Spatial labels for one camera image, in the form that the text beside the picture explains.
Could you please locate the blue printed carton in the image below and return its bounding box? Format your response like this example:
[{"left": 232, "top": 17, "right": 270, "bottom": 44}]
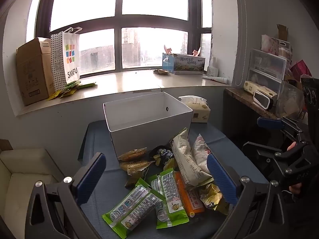
[{"left": 162, "top": 53, "right": 206, "bottom": 74}]

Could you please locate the white tube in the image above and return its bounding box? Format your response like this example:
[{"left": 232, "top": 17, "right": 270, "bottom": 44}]
[{"left": 202, "top": 76, "right": 228, "bottom": 84}]

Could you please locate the yellow chip bag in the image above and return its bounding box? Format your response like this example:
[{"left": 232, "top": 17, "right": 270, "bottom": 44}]
[{"left": 199, "top": 183, "right": 230, "bottom": 216}]

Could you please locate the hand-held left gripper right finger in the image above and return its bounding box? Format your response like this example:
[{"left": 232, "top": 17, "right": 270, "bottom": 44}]
[{"left": 206, "top": 153, "right": 286, "bottom": 239}]

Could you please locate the white cardboard box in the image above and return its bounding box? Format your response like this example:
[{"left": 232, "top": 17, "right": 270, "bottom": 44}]
[{"left": 103, "top": 91, "right": 194, "bottom": 160}]

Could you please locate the large green snack packet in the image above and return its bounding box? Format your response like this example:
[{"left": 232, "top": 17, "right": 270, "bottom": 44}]
[{"left": 102, "top": 178, "right": 166, "bottom": 237}]

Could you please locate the pile of green sachets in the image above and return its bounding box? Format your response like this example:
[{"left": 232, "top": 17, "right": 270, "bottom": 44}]
[{"left": 47, "top": 80, "right": 97, "bottom": 101}]

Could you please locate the window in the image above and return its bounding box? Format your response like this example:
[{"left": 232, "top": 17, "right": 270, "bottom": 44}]
[{"left": 26, "top": 0, "right": 212, "bottom": 76}]

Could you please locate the person's right hand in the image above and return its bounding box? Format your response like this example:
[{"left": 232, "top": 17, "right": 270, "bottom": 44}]
[{"left": 287, "top": 141, "right": 303, "bottom": 196}]

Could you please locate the brown pastry packet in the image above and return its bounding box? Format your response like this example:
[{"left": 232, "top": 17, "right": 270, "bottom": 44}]
[
  {"left": 120, "top": 160, "right": 156, "bottom": 177},
  {"left": 117, "top": 147, "right": 147, "bottom": 162}
]

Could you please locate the olive pastry packet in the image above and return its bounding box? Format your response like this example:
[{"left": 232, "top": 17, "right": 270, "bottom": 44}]
[{"left": 124, "top": 172, "right": 145, "bottom": 188}]

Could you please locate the white bottle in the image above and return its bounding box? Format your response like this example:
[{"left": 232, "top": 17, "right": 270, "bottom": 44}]
[{"left": 208, "top": 57, "right": 219, "bottom": 77}]

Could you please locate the clear plastic drawer unit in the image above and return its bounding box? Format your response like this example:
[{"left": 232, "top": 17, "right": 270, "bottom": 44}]
[{"left": 245, "top": 48, "right": 287, "bottom": 92}]

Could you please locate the cream sofa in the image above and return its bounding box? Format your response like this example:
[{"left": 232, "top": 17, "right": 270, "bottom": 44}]
[{"left": 0, "top": 148, "right": 65, "bottom": 239}]

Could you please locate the orange snack packet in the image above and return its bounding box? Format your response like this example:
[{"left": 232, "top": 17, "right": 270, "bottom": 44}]
[{"left": 174, "top": 171, "right": 206, "bottom": 217}]

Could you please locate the black potato chip bag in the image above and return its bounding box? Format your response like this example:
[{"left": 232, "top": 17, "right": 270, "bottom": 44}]
[{"left": 149, "top": 144, "right": 175, "bottom": 168}]

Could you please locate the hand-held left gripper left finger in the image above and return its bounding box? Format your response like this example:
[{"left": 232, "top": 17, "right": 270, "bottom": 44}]
[{"left": 25, "top": 152, "right": 107, "bottom": 239}]

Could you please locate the brown cardboard box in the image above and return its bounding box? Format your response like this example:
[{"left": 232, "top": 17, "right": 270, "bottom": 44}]
[{"left": 16, "top": 37, "right": 56, "bottom": 106}]

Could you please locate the cream tissue pack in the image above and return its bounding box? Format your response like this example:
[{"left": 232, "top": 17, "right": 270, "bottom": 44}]
[{"left": 178, "top": 95, "right": 211, "bottom": 123}]

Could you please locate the white and black case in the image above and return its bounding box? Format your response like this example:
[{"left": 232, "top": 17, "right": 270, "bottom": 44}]
[{"left": 253, "top": 91, "right": 274, "bottom": 110}]

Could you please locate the clear plastic bag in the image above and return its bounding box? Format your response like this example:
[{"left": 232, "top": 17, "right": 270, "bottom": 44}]
[{"left": 275, "top": 81, "right": 307, "bottom": 120}]

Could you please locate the white polka dot shopping bag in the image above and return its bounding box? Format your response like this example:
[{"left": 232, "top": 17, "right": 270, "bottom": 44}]
[{"left": 50, "top": 26, "right": 82, "bottom": 91}]

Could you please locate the large cream snack bag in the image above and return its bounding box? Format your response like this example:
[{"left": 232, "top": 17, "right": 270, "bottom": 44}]
[{"left": 169, "top": 127, "right": 215, "bottom": 187}]

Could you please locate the blue tablecloth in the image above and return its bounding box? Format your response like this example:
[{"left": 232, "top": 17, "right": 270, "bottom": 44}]
[{"left": 78, "top": 119, "right": 268, "bottom": 239}]

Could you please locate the cream paper pack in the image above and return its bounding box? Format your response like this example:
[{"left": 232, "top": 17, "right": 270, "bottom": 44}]
[{"left": 244, "top": 81, "right": 278, "bottom": 97}]

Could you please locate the cream snack bag red print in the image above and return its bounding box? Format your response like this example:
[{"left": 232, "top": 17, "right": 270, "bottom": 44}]
[{"left": 191, "top": 134, "right": 213, "bottom": 175}]

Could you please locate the cardboard piece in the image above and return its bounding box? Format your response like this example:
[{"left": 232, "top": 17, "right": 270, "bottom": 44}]
[{"left": 277, "top": 24, "right": 288, "bottom": 41}]

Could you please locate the dark desk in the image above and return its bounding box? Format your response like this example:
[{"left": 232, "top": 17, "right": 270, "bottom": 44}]
[{"left": 223, "top": 88, "right": 307, "bottom": 146}]

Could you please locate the pink patterned box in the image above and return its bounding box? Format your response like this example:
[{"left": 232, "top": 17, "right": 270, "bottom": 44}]
[{"left": 261, "top": 34, "right": 280, "bottom": 55}]

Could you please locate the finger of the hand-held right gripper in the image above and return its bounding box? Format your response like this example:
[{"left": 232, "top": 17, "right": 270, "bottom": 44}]
[
  {"left": 242, "top": 141, "right": 313, "bottom": 187},
  {"left": 257, "top": 116, "right": 312, "bottom": 146}
]

